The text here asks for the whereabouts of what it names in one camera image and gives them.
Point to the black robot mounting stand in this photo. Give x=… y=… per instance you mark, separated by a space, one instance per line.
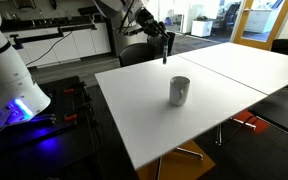
x=34 y=146

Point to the yellow framed glass door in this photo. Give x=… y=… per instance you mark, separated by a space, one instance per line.
x=239 y=23

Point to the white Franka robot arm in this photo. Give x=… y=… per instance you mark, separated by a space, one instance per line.
x=10 y=76

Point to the black bar clamp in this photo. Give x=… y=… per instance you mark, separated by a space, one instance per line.
x=50 y=35

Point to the white base cabinets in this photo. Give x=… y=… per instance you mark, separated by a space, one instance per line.
x=80 y=43

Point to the white table leg foot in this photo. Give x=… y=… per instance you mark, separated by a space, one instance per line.
x=244 y=123

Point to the grey metal appliance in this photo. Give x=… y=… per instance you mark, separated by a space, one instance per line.
x=117 y=41

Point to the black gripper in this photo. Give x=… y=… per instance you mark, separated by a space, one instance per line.
x=149 y=23

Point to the dark swivel desk chair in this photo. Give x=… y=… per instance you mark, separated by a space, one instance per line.
x=231 y=16

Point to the white ceramic mug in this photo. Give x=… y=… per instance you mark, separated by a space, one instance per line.
x=179 y=93

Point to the metal table leg base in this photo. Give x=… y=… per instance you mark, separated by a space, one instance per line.
x=187 y=152

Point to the small white cabinet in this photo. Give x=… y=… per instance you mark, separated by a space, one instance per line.
x=201 y=28

